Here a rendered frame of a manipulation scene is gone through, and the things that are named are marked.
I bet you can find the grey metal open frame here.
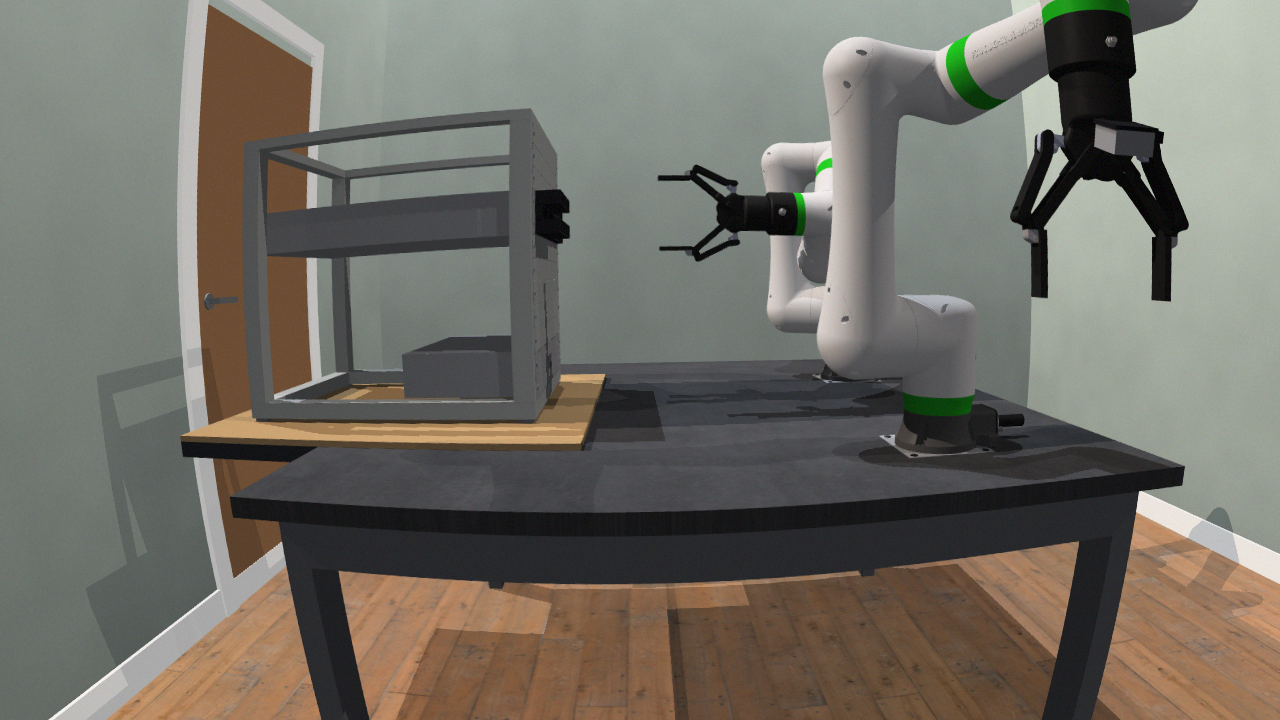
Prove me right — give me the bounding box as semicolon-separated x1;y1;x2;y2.
242;108;561;423

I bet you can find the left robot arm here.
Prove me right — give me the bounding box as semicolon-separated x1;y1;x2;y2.
817;0;1198;454

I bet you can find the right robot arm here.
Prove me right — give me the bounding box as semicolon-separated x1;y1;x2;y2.
762;141;833;333

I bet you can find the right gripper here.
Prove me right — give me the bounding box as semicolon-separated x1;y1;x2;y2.
658;165;771;263

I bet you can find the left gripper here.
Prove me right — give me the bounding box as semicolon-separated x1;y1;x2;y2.
1010;69;1189;302

